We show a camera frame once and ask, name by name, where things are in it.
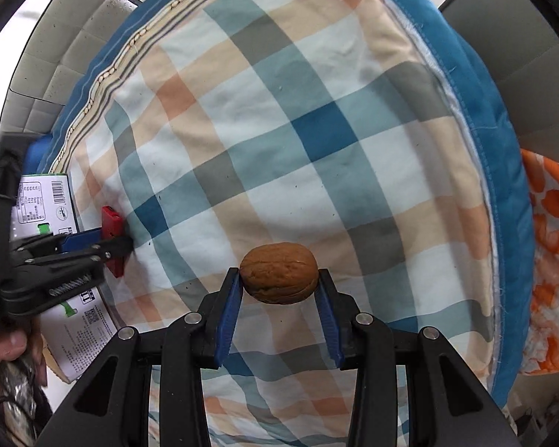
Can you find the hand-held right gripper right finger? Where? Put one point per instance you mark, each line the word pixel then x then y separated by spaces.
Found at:
pixel 330 321

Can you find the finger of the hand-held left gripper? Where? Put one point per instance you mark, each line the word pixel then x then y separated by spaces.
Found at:
pixel 112 249
pixel 81 240

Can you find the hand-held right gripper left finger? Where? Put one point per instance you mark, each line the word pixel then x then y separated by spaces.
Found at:
pixel 228 316

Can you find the small red box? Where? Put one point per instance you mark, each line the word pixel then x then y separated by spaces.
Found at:
pixel 112 223

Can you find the cardboard box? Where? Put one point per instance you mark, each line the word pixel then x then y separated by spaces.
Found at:
pixel 37 205

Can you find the brown walnut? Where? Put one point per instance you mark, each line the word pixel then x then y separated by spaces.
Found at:
pixel 279 274

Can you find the person's left hand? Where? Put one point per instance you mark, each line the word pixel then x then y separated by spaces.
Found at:
pixel 4 347

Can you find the grey padded chairs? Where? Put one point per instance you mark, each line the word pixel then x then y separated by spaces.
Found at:
pixel 51 56

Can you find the plaid blanket with blue border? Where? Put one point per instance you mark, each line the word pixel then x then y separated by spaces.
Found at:
pixel 307 125

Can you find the orange and white cloth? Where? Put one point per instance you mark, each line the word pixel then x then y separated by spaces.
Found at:
pixel 554 205

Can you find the grey chair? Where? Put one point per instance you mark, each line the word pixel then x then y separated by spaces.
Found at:
pixel 517 46

